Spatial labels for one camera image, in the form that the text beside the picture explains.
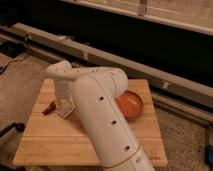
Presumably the long metal rail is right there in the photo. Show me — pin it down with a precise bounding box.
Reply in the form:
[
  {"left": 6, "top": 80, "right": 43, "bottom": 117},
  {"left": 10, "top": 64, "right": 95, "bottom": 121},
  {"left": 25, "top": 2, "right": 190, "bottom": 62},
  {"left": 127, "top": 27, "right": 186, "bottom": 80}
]
[{"left": 0, "top": 23, "right": 213, "bottom": 124}]

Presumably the wooden cutting board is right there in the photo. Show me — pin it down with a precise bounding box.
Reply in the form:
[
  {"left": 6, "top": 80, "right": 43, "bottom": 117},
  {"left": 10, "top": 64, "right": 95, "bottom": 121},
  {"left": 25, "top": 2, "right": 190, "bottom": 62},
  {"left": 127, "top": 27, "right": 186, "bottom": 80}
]
[{"left": 13, "top": 79, "right": 168, "bottom": 167}]

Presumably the white sponge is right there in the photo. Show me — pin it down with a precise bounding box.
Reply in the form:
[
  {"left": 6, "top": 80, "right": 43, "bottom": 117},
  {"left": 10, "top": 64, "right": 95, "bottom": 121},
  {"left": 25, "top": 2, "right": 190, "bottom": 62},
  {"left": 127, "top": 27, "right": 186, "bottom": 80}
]
[{"left": 56, "top": 99, "right": 73, "bottom": 118}]

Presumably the black cable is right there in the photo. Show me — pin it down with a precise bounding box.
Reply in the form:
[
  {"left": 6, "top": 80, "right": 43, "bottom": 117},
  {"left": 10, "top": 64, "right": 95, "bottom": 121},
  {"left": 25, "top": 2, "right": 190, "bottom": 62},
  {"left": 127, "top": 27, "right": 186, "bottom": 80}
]
[{"left": 0, "top": 53, "right": 31, "bottom": 75}]

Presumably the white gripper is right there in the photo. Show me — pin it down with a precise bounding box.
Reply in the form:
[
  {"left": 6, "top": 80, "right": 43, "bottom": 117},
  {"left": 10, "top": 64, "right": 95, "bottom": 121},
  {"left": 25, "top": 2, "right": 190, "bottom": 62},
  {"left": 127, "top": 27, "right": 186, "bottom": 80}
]
[{"left": 54, "top": 80, "right": 74, "bottom": 112}]

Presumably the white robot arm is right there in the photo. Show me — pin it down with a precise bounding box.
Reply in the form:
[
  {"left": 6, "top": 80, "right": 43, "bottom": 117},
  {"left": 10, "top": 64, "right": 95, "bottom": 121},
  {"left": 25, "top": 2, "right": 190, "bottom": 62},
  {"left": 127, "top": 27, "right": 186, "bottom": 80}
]
[{"left": 46, "top": 61, "right": 155, "bottom": 171}]

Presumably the blue object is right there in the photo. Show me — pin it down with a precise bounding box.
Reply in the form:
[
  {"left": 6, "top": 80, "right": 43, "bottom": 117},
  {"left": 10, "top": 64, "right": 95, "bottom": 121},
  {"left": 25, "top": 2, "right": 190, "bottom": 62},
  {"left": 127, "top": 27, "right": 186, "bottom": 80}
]
[{"left": 205, "top": 145, "right": 213, "bottom": 167}]

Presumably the red chili pepper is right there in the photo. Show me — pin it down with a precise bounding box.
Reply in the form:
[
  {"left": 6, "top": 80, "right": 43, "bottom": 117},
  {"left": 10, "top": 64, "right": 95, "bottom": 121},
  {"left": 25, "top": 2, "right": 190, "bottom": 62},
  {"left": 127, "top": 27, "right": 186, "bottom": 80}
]
[{"left": 42, "top": 101, "right": 56, "bottom": 115}]

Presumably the orange bowl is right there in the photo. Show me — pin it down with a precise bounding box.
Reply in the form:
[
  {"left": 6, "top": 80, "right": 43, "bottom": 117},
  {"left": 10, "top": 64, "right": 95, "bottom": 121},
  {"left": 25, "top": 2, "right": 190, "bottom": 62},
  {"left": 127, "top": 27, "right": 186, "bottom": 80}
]
[{"left": 115, "top": 90, "right": 143, "bottom": 118}]

